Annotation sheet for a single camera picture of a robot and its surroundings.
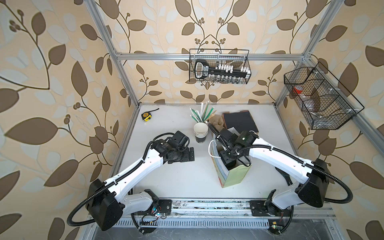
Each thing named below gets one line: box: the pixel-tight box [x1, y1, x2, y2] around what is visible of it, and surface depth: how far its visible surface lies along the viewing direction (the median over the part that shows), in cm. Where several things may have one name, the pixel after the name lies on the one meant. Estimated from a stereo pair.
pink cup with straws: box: [189, 101, 217, 124], surface depth 98 cm
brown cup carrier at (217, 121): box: [209, 114, 226, 131], surface depth 109 cm
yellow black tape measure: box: [141, 108, 160, 122], surface depth 113 cm
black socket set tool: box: [194, 59, 251, 81], surface depth 86 cm
